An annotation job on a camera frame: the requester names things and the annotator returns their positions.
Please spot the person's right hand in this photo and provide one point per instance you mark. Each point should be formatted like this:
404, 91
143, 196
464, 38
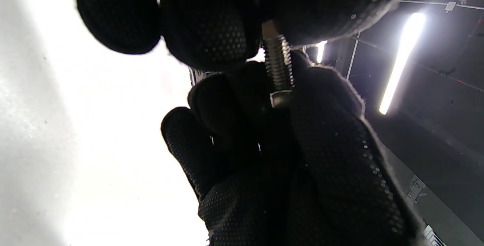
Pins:
340, 170

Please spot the person's left hand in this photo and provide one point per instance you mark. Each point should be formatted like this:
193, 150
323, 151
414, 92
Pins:
211, 15

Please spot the silver threaded screw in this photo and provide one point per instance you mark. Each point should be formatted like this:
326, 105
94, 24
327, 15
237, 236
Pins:
279, 64

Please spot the silver hex nut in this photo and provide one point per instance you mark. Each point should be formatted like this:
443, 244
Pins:
281, 98

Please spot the long ceiling light strip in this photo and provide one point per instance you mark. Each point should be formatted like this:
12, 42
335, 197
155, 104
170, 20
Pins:
401, 62
320, 51

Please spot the grey metal ceiling bracket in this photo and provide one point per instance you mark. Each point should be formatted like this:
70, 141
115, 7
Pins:
415, 190

